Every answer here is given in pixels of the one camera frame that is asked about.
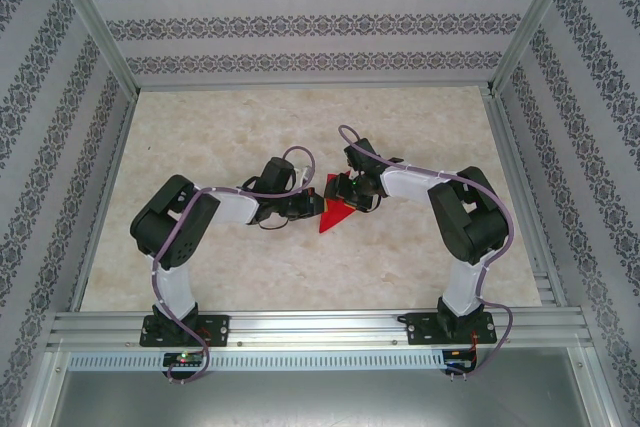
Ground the red paper sheet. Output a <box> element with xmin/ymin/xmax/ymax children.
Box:
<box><xmin>318</xmin><ymin>173</ymin><xmax>359</xmax><ymax>236</ymax></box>

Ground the small black controller board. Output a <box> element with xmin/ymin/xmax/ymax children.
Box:
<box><xmin>444</xmin><ymin>349</ymin><xmax>479</xmax><ymax>366</ymax></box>
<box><xmin>163</xmin><ymin>352</ymin><xmax>204</xmax><ymax>367</ymax></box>

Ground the thin black cable loop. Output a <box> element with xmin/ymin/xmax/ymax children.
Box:
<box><xmin>254</xmin><ymin>214</ymin><xmax>289</xmax><ymax>234</ymax></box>
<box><xmin>349</xmin><ymin>196</ymin><xmax>381</xmax><ymax>214</ymax></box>

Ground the short aluminium cross rail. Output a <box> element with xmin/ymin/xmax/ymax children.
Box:
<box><xmin>130</xmin><ymin>77</ymin><xmax>496</xmax><ymax>93</ymax></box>

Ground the long aluminium mounting rail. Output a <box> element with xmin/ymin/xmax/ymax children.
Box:
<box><xmin>47</xmin><ymin>310</ymin><xmax>594</xmax><ymax>348</ymax></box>

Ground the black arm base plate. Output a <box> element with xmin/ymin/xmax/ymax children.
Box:
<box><xmin>407</xmin><ymin>311</ymin><xmax>496</xmax><ymax>347</ymax></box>
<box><xmin>141</xmin><ymin>314</ymin><xmax>231</xmax><ymax>348</ymax></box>

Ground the slotted grey cable duct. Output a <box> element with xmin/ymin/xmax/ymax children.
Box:
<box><xmin>67</xmin><ymin>349</ymin><xmax>481</xmax><ymax>371</ymax></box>

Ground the aluminium side rail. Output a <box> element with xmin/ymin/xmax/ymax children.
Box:
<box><xmin>49</xmin><ymin>89</ymin><xmax>141</xmax><ymax>313</ymax></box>
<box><xmin>482</xmin><ymin>86</ymin><xmax>571</xmax><ymax>311</ymax></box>

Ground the aluminium frame post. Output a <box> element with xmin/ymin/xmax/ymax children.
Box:
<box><xmin>42</xmin><ymin>0</ymin><xmax>140</xmax><ymax>96</ymax></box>
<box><xmin>487</xmin><ymin>0</ymin><xmax>584</xmax><ymax>96</ymax></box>

